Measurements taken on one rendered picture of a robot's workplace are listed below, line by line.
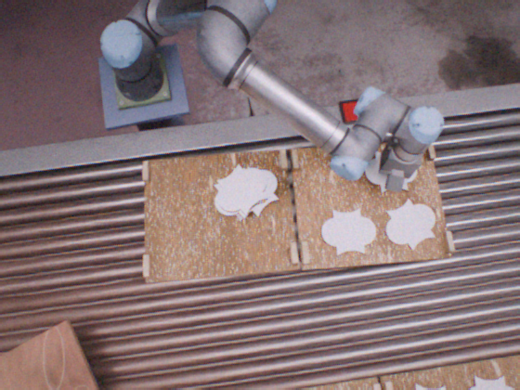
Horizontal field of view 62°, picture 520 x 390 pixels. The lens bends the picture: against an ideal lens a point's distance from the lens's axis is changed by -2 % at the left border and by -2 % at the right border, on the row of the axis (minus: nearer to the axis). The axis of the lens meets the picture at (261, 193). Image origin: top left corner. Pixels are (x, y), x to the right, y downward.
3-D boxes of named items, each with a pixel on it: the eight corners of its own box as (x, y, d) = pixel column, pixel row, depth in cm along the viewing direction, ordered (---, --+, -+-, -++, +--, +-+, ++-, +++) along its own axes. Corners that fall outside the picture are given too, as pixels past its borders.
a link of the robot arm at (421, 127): (418, 96, 97) (452, 114, 96) (403, 119, 107) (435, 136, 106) (402, 123, 95) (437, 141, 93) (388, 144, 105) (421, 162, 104)
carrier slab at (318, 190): (290, 150, 130) (290, 149, 128) (426, 141, 131) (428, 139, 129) (302, 270, 119) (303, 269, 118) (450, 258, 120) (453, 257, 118)
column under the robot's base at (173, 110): (144, 150, 231) (80, 47, 148) (215, 136, 233) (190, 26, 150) (154, 219, 219) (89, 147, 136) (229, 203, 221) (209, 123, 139)
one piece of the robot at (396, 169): (387, 171, 105) (371, 192, 121) (424, 178, 105) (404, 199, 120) (393, 126, 109) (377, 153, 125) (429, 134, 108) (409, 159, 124)
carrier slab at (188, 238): (145, 162, 129) (144, 161, 128) (284, 150, 130) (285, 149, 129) (146, 283, 118) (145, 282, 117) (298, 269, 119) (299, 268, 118)
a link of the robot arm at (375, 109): (347, 115, 98) (392, 139, 96) (371, 77, 100) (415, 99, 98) (343, 130, 105) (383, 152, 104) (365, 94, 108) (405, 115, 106)
